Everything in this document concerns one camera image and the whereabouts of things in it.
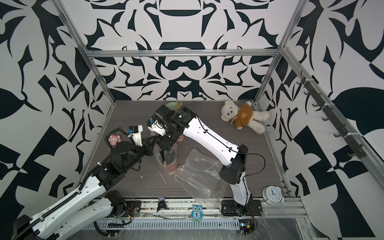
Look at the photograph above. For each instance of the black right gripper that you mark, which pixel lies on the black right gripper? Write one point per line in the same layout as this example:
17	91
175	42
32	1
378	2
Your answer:
163	142

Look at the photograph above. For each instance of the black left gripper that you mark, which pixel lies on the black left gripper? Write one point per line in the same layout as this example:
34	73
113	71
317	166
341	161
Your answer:
148	147

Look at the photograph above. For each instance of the red milk tea cup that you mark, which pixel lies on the red milk tea cup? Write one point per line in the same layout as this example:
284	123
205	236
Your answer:
169	161

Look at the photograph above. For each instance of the clear plastic carrier bag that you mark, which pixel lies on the clear plastic carrier bag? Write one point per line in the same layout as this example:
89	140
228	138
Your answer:
157	155

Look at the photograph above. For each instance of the pale milk tea cup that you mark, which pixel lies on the pale milk tea cup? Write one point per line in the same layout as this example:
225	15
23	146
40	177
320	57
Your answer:
181	138

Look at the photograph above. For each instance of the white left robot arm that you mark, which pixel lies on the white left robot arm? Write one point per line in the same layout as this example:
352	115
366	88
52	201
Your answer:
92	200

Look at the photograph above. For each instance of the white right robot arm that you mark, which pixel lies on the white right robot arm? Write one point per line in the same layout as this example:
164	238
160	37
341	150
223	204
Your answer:
232	157

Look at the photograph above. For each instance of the bundle of paper straws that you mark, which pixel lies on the bundle of paper straws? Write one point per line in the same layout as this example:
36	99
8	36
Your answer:
179	105

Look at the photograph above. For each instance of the green straw holder cup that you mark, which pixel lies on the green straw holder cup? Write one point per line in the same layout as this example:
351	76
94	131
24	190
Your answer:
174	106

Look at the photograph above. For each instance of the pink plush toy figure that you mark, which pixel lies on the pink plush toy figure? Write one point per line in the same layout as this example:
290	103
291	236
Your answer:
114	139

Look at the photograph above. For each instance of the white teddy bear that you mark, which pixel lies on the white teddy bear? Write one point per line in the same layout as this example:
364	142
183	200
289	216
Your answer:
244	116

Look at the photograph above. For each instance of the blue owl figure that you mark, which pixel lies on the blue owl figure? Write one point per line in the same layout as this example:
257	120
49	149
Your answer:
197	213

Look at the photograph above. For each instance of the white alarm clock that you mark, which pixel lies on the white alarm clock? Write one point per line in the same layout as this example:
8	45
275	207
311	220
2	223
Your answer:
273	195

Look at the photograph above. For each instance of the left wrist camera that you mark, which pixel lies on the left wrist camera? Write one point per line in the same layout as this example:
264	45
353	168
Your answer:
135	133

